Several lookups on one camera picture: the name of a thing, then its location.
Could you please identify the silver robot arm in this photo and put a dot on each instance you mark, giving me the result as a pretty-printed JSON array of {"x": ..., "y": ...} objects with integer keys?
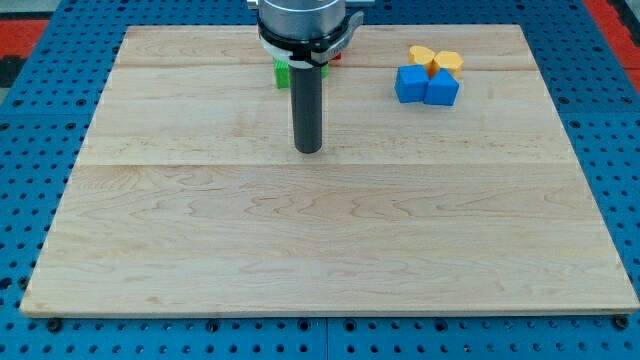
[{"x": 306, "y": 33}]

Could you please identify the yellow hexagon block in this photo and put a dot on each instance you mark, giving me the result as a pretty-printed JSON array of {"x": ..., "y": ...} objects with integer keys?
[{"x": 450, "y": 61}]

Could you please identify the black cylindrical pointer rod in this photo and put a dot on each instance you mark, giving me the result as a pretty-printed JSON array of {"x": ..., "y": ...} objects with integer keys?
[{"x": 306, "y": 101}]

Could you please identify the green block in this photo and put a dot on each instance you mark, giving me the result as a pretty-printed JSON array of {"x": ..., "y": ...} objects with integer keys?
[{"x": 281, "y": 70}]

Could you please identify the wooden board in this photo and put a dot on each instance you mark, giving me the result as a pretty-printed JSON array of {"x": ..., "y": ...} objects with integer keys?
[{"x": 189, "y": 200}]

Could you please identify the blue cube block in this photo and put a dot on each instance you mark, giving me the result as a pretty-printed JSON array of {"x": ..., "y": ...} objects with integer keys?
[{"x": 411, "y": 83}]

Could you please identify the blue triangular block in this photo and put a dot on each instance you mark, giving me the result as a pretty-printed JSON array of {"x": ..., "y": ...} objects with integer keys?
[{"x": 442, "y": 89}]

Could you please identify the yellow heart block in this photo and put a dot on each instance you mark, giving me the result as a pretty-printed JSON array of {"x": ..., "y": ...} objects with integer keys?
[{"x": 420, "y": 55}]

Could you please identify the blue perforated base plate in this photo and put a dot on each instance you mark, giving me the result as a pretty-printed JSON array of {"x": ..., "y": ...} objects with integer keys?
[{"x": 48, "y": 109}]

